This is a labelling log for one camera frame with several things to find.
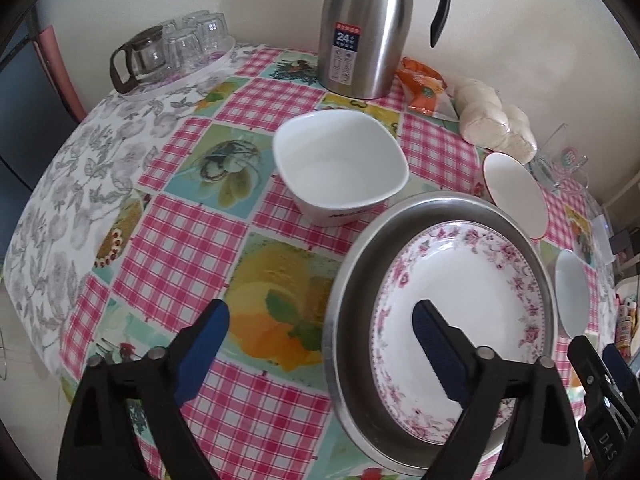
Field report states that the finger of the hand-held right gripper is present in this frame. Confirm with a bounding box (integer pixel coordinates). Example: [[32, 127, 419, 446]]
[[567, 335, 636, 466], [602, 344, 640, 423]]

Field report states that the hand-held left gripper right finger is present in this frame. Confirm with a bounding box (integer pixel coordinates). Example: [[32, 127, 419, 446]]
[[411, 299, 586, 480]]

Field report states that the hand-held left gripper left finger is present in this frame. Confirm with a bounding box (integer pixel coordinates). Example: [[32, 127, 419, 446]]
[[56, 299, 231, 480]]

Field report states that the round pink floral plate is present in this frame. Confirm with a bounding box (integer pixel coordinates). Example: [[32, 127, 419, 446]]
[[369, 220, 548, 446]]

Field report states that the small orange patterned bowl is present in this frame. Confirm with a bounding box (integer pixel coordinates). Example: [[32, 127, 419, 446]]
[[554, 249, 601, 339]]

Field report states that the round stainless steel plate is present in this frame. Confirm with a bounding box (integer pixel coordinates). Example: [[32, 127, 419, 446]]
[[322, 191, 559, 476]]

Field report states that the strawberry print bowl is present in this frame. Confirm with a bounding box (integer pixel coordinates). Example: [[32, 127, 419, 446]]
[[481, 151, 550, 240]]

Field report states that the white square bowl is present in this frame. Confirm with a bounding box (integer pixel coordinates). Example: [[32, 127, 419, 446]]
[[272, 110, 410, 227]]

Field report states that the colourful snack packet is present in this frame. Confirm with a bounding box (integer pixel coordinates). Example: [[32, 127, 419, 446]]
[[617, 300, 638, 356]]

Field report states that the pink checkered tablecloth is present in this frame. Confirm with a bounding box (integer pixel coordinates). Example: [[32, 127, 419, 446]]
[[60, 42, 631, 480]]

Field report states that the white plastic box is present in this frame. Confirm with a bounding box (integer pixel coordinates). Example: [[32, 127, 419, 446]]
[[590, 212, 618, 266]]

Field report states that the clear glass mug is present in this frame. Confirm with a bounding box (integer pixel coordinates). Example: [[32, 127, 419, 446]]
[[530, 122, 590, 192]]

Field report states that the bag of white buns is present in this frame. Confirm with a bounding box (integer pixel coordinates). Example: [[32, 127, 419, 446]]
[[454, 78, 538, 165]]

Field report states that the orange snack packet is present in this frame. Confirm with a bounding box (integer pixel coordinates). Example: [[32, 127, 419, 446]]
[[397, 56, 458, 120]]

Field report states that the white round tray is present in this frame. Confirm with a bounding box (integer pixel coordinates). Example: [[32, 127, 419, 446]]
[[117, 35, 236, 98]]

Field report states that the dark cabinet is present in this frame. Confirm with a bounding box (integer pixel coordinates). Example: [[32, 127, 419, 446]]
[[0, 25, 86, 191]]

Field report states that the stainless steel thermos jug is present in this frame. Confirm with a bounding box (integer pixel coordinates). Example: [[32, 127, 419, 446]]
[[318, 0, 452, 100]]

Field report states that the glass teapot black handle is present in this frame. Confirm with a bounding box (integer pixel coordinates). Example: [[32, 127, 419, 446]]
[[110, 27, 171, 94]]

